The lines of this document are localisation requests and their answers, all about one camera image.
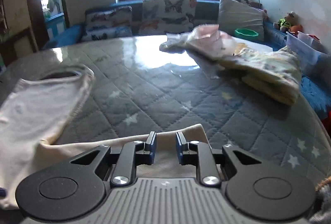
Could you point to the dark wooden door frame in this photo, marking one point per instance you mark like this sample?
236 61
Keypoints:
29 1

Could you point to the teddy bear toy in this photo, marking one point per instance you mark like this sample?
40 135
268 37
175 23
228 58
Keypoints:
285 22

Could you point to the hanging grey clothes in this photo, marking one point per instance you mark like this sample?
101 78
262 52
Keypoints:
53 1

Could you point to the pink garment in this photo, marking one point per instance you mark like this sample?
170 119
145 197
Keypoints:
206 37

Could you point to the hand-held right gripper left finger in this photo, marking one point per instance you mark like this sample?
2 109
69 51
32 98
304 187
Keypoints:
152 147

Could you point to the white t-shirt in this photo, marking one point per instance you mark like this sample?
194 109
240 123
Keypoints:
38 99

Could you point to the square butterfly print cushion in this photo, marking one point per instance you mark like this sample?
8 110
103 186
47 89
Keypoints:
168 14

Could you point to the orange toy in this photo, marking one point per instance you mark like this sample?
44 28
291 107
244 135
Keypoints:
296 28

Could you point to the blue sofa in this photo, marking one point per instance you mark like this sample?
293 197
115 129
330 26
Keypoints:
69 32

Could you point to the grey quilted star table cover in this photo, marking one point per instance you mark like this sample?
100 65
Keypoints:
165 94

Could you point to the blue kitchen cabinet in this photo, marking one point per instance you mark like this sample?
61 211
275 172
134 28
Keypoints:
54 26

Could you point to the grey pillow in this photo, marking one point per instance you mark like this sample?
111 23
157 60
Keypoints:
240 17

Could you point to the green plastic bowl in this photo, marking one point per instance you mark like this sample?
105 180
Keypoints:
247 32

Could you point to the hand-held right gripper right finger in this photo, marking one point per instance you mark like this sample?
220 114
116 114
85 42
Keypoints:
180 148

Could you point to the yellow floral garment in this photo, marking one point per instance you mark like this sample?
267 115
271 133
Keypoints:
269 71

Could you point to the clear plastic storage box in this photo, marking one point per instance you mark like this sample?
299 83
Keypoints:
307 50

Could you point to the grey fuzzy cloth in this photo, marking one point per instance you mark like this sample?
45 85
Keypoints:
324 203

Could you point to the wide butterfly print cushion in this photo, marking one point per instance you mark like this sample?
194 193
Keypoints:
108 22

